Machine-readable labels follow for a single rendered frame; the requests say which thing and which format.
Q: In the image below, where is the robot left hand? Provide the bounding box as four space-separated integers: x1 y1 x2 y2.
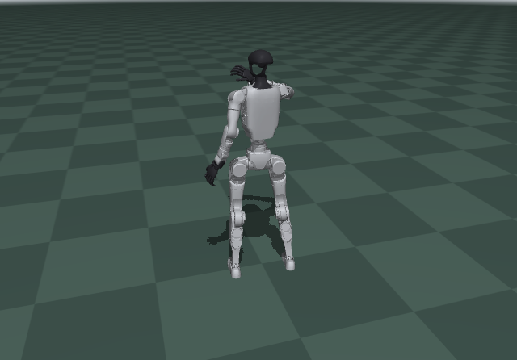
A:
205 161 225 186

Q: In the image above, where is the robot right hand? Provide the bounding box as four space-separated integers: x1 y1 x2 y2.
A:
230 65 255 85

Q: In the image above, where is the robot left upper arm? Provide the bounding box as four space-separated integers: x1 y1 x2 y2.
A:
226 89 246 139

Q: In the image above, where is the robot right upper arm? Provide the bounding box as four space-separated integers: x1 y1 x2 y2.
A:
277 83 294 100

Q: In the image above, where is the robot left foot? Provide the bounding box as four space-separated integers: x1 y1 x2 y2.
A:
227 257 241 278

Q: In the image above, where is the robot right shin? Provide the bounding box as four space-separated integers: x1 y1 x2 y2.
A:
278 205 292 260

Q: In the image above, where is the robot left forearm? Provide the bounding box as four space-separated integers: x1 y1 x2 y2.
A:
214 125 233 165

